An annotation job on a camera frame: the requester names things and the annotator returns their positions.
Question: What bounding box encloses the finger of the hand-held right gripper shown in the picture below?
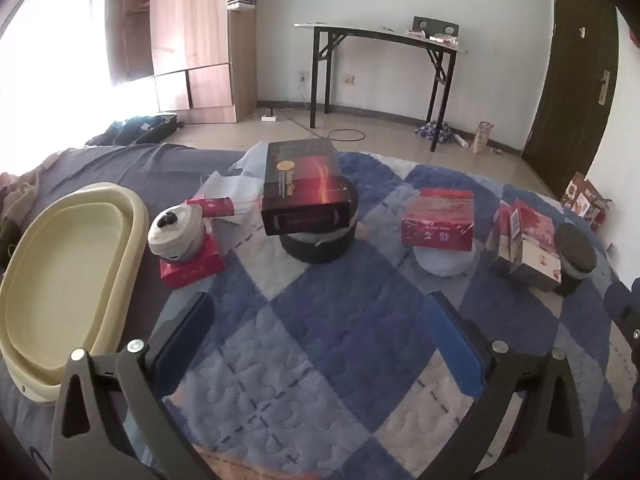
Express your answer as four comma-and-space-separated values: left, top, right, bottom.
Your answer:
602, 276, 640, 376

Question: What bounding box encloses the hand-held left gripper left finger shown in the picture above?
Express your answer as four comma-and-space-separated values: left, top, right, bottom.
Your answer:
52, 291, 226, 480

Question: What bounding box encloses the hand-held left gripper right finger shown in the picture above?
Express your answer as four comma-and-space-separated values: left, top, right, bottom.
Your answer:
416, 290, 591, 480

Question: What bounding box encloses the small dark round sponge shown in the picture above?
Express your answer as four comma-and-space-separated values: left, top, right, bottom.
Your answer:
554, 222, 598, 297

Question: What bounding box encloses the grey blue round cushion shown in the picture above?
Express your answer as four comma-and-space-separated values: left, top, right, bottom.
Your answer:
412, 246, 473, 278

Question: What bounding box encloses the tall red white box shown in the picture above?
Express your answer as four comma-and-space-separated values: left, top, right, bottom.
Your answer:
486, 202, 521, 273
507, 199, 565, 293

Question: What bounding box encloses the large red carton box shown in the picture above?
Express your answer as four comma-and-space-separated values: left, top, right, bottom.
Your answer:
401, 188, 475, 251

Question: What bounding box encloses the cream plastic basin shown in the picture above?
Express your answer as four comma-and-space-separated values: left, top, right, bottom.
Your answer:
0, 181, 151, 403

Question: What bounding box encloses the large black round sponge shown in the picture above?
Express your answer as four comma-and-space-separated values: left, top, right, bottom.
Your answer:
279, 180, 360, 265

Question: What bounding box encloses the dark red flame box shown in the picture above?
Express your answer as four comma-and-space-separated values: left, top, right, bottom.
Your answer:
260, 139, 353, 237

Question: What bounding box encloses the printed cardboard box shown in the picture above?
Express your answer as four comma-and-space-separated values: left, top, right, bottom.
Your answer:
560, 171, 612, 233

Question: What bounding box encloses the small red white box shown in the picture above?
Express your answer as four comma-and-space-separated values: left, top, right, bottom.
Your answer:
187, 196, 236, 218

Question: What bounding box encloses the grey bed sheet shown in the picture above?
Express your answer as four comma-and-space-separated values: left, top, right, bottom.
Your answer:
0, 142, 273, 480

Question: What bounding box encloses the pink carton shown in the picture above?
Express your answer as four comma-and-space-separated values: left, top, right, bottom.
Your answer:
470, 121, 496, 156

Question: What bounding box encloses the dark open suitcase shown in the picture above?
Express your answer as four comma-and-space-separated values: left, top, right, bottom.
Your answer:
85, 114, 183, 147

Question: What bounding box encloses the beige cloth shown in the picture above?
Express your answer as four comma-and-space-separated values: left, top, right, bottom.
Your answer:
0, 152, 46, 231

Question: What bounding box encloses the blue patterned cloth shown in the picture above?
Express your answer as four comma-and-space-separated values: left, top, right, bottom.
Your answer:
415, 121, 453, 143

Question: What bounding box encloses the dark wooden door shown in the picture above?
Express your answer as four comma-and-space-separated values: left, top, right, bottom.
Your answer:
520, 0, 621, 201

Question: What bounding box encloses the wooden wardrobe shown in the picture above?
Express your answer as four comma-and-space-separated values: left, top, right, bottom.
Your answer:
102, 0, 258, 125

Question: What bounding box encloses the black folding table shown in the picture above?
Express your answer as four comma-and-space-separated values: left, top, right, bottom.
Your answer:
294, 22, 468, 153

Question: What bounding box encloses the grey box with holes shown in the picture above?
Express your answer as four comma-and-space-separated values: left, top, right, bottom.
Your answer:
411, 16, 458, 36

